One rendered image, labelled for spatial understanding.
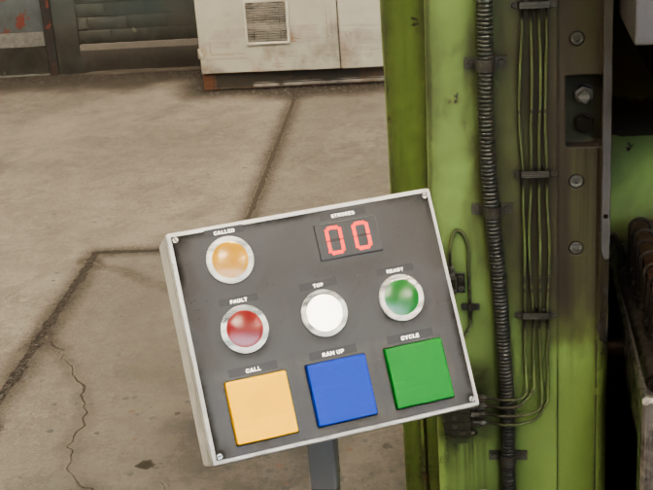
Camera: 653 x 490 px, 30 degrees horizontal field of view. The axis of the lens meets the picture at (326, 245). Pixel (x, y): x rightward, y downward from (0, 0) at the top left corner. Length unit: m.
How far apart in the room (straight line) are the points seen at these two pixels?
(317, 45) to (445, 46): 5.24
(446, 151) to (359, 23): 5.16
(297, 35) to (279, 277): 5.45
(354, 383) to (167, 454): 1.93
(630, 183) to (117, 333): 2.37
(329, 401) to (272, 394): 0.07
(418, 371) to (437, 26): 0.47
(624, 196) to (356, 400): 0.79
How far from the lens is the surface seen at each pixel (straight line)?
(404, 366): 1.49
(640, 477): 1.70
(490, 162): 1.69
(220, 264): 1.46
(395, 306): 1.50
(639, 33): 1.53
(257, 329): 1.46
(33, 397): 3.79
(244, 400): 1.44
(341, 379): 1.47
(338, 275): 1.49
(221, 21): 6.95
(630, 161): 2.08
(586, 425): 1.89
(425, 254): 1.53
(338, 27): 6.91
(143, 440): 3.45
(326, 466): 1.65
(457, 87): 1.68
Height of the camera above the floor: 1.71
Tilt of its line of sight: 22 degrees down
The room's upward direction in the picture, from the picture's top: 4 degrees counter-clockwise
